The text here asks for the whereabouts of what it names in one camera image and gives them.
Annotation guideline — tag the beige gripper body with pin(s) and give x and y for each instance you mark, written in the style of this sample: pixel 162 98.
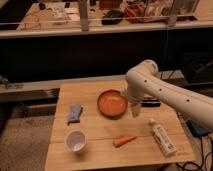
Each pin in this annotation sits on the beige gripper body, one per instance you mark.
pixel 135 109

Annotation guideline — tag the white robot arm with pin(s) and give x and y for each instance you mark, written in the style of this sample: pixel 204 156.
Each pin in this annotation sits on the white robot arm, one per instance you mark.
pixel 142 80

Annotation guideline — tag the black marker pen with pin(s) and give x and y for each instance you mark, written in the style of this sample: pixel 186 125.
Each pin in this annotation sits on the black marker pen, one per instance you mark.
pixel 153 102

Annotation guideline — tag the orange round plate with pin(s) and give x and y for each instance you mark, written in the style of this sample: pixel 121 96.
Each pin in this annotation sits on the orange round plate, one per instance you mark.
pixel 112 103

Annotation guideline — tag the orange carrot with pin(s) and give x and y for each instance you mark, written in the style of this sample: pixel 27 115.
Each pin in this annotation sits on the orange carrot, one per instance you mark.
pixel 123 140

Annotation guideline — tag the white glue bottle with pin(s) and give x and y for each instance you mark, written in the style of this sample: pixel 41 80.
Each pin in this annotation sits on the white glue bottle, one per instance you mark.
pixel 160 135

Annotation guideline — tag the blue folded cloth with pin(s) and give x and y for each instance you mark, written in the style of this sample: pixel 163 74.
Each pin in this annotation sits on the blue folded cloth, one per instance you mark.
pixel 74 114

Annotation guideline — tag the blue box at right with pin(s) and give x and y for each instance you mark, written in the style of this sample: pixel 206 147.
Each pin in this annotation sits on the blue box at right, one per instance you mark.
pixel 197 130

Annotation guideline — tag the white paper cup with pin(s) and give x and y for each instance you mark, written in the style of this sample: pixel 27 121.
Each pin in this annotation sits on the white paper cup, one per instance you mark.
pixel 76 142

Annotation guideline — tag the black bag on shelf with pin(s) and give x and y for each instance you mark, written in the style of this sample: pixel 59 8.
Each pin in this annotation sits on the black bag on shelf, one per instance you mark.
pixel 112 17

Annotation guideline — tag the red object on shelf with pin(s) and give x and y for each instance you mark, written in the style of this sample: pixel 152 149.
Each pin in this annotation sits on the red object on shelf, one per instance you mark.
pixel 134 13

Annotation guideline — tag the metal railing post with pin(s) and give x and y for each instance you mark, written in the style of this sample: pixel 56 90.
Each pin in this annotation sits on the metal railing post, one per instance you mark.
pixel 82 5

